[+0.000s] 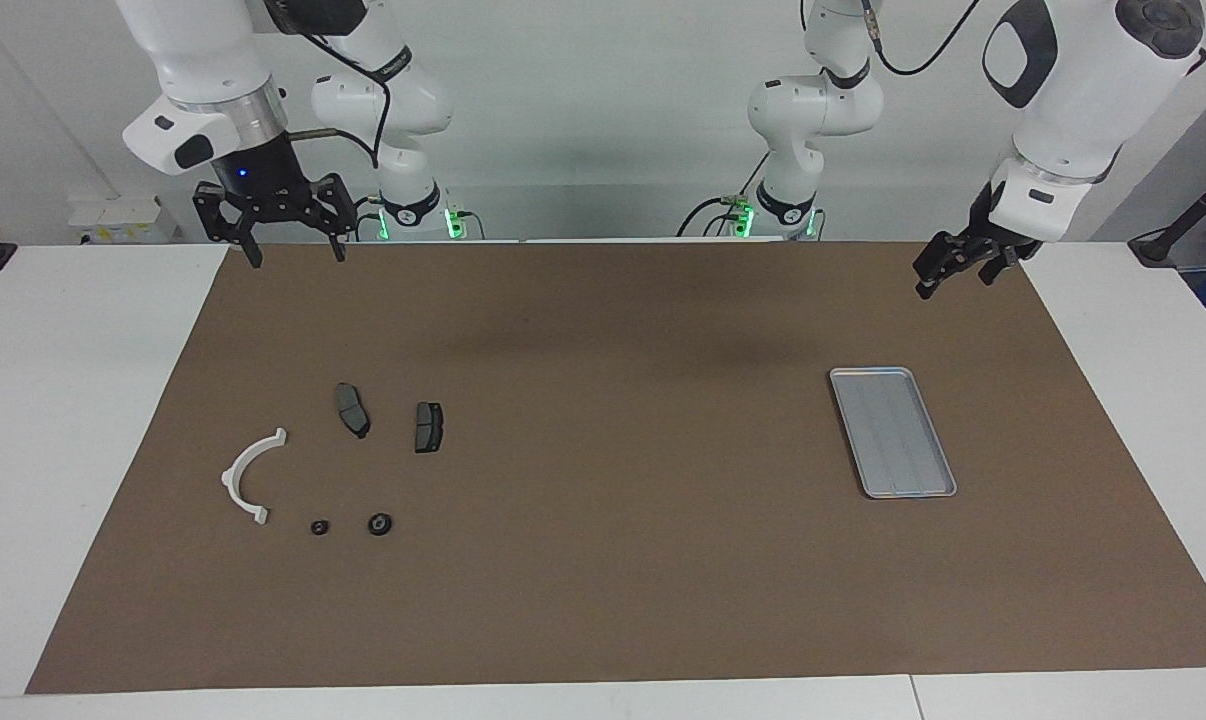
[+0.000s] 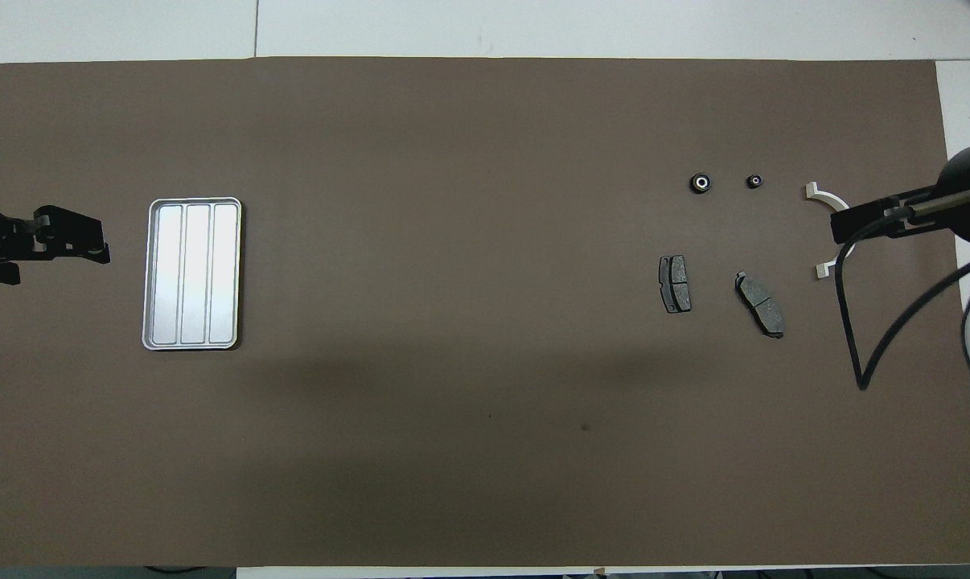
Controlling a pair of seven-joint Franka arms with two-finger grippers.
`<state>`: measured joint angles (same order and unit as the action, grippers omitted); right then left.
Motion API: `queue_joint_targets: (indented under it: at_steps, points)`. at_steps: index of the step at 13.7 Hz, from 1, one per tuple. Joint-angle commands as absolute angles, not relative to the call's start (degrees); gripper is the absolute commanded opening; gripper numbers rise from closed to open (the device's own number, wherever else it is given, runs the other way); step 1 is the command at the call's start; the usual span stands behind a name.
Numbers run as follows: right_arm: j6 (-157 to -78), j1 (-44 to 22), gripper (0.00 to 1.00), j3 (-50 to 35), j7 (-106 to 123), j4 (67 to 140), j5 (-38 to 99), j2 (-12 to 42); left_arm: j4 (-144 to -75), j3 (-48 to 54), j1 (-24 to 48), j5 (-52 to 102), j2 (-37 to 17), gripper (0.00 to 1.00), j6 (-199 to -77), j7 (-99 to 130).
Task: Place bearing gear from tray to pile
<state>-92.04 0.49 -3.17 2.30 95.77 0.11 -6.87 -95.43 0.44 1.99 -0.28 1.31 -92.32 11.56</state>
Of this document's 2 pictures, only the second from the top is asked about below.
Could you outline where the brown table mat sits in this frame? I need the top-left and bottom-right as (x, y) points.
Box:
(0, 56), (970, 568)

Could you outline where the white semicircular plastic bracket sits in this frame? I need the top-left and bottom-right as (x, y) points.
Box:
(804, 183), (865, 281)

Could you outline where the curved grey brake pad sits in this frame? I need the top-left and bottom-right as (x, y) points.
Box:
(734, 272), (785, 339)

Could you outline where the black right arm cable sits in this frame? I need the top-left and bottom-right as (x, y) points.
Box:
(835, 205), (970, 392)

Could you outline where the silver metal tray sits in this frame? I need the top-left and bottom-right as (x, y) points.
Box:
(142, 197), (243, 351)

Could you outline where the rectangular grey brake pad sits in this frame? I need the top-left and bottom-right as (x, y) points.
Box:
(659, 255), (693, 314)

